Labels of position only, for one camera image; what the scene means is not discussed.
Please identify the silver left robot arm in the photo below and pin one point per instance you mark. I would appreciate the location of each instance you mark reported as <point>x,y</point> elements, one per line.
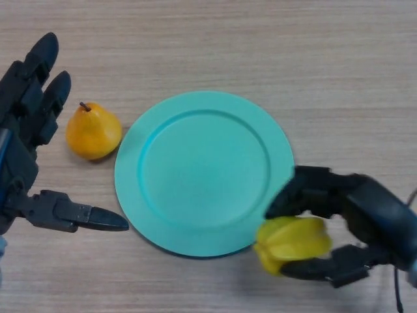
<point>2,257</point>

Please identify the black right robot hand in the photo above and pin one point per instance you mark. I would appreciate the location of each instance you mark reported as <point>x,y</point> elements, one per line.
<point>371,208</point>

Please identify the green round plate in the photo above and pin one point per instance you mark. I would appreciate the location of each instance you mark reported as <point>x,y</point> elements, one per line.
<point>203,174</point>

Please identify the orange-yellow pear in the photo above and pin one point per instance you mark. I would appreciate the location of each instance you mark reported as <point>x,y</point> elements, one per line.
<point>94,132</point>

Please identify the yellow starfruit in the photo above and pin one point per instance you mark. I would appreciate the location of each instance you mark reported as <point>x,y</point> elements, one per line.
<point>293,243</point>

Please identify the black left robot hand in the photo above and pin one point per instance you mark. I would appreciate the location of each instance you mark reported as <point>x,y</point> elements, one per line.
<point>19,130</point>

